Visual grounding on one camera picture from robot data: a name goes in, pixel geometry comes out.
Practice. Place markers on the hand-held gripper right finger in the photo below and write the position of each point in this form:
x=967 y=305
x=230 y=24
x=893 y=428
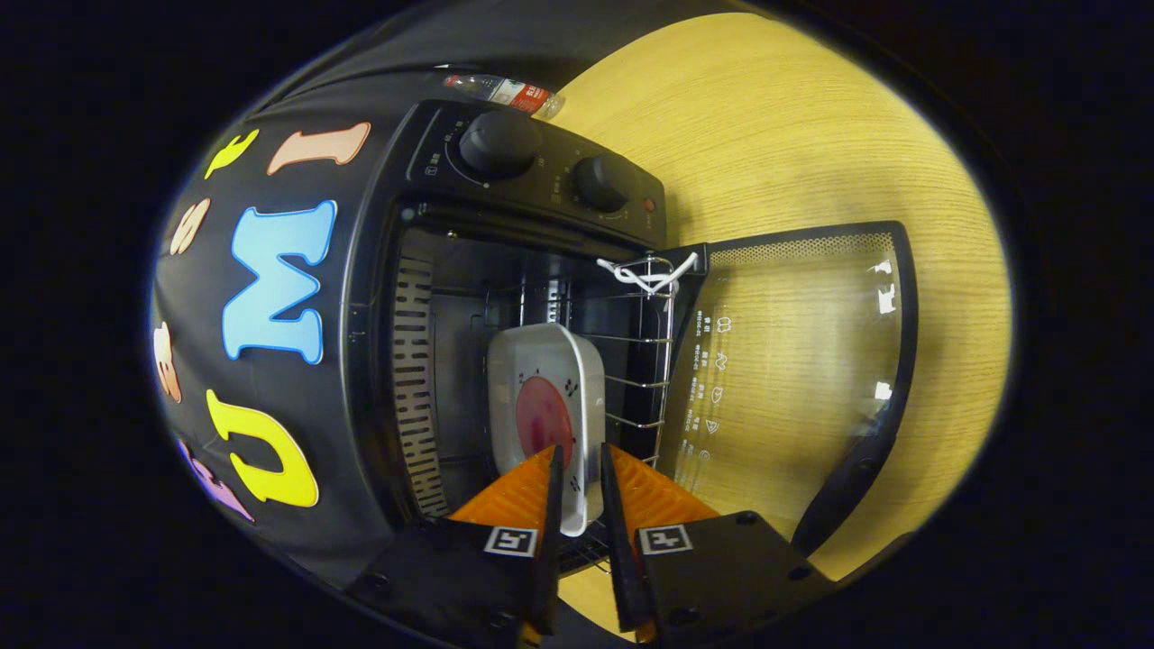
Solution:
x=624 y=577

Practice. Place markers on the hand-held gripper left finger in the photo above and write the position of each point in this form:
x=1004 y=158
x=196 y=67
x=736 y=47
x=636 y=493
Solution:
x=550 y=577

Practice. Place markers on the pink round food slice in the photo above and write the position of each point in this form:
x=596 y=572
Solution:
x=544 y=415

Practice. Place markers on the white square plate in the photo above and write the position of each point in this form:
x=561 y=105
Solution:
x=541 y=347

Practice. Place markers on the glass toaster oven door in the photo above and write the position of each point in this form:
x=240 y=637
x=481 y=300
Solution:
x=847 y=491

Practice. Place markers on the black toaster oven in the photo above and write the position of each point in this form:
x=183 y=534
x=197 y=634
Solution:
x=541 y=189

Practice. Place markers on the clear water bottle red label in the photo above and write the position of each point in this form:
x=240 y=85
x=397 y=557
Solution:
x=505 y=91

